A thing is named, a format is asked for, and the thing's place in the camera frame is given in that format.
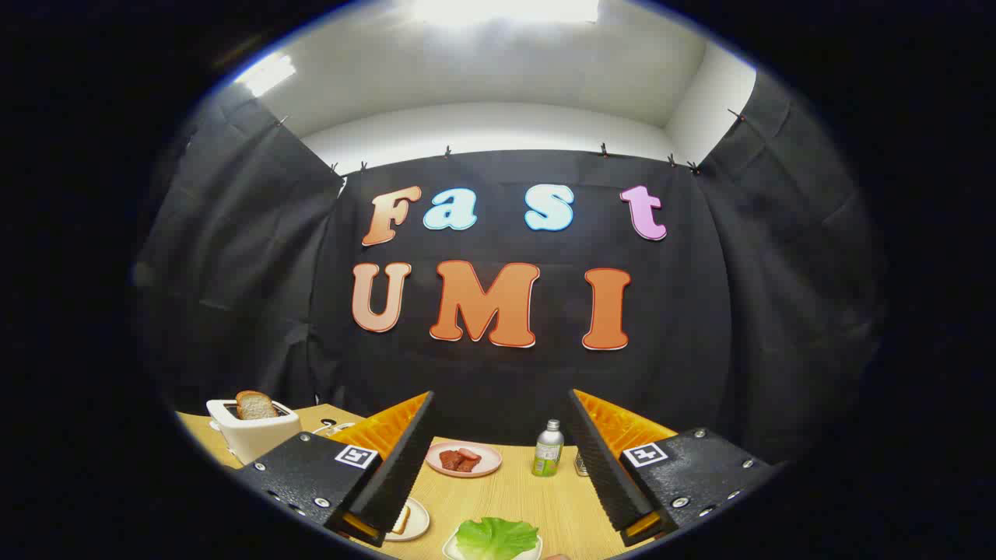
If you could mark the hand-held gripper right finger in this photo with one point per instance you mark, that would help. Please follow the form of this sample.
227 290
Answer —
603 467

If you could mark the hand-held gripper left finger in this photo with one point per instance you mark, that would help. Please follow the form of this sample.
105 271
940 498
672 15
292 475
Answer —
397 474

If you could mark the green lettuce leaf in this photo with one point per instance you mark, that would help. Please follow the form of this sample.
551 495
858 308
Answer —
494 538

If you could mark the toasted bread slice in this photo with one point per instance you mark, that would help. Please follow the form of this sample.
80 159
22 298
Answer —
255 406

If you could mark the white bread slice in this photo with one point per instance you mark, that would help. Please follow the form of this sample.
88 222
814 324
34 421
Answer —
401 519

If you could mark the round white plate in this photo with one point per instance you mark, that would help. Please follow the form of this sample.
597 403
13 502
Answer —
419 521

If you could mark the red-brown meat piece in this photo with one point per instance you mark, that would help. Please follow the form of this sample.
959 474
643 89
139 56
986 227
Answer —
451 460

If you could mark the green and silver bottle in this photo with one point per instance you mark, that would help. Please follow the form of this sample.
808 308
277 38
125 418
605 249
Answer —
548 455

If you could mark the pink sausage slice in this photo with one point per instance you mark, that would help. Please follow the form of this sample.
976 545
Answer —
470 453

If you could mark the white curved dish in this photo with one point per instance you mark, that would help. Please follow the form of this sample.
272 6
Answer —
450 549

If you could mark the pink plate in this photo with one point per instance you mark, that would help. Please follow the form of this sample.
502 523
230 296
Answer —
489 465

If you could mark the black backdrop cloth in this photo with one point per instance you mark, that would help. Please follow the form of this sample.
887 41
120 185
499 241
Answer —
498 373

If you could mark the white toaster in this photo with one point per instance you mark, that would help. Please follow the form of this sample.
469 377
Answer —
257 439

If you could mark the small ceiling light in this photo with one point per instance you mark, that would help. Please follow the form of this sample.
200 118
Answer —
264 74

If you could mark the wide ceiling light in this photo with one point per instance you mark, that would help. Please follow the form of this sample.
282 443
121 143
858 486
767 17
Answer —
506 9

